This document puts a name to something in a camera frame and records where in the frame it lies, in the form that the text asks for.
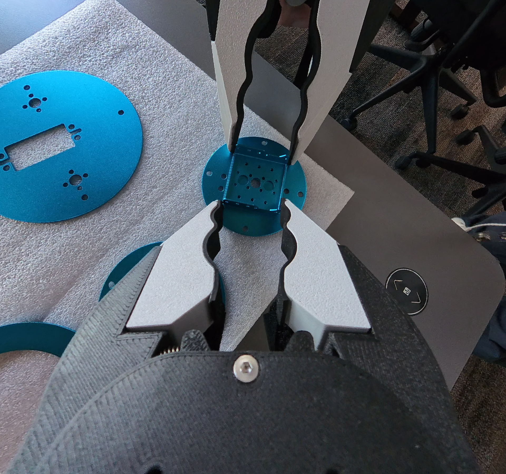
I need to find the person's right hand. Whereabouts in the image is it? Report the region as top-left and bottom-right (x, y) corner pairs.
(277, 0), (313, 28)

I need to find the black office chair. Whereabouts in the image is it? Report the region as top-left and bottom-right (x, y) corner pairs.
(342, 0), (506, 131)
(395, 124), (506, 216)

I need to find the blue metal bracket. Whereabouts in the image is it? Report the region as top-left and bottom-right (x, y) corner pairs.
(222, 145), (288, 216)

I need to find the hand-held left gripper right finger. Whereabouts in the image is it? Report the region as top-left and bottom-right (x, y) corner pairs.
(281, 199), (372, 348)

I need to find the round black desk control panel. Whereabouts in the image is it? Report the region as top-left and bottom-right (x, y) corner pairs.
(385, 268), (429, 316)

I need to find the blue metal ring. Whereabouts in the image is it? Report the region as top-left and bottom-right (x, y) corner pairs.
(0, 322), (77, 358)

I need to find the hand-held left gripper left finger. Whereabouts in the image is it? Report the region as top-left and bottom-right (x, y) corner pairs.
(126, 201), (222, 336)

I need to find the small blue metal disc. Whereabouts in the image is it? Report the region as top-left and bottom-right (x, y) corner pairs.
(202, 136), (308, 237)

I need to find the white earphone cable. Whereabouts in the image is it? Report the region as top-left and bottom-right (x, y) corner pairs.
(452, 216), (506, 233)

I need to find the large blue disc rectangular cutout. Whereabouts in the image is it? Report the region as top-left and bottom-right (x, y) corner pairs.
(0, 70), (143, 223)

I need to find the medium blue metal disc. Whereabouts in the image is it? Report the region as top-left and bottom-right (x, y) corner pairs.
(99, 241), (226, 305)

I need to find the white foam sheet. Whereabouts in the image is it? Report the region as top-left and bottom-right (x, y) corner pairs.
(0, 0), (355, 474)

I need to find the grey desk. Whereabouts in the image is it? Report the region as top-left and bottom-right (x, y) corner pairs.
(0, 0), (506, 392)

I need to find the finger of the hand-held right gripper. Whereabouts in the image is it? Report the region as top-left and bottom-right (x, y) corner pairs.
(211, 0), (282, 154)
(290, 0), (378, 165)

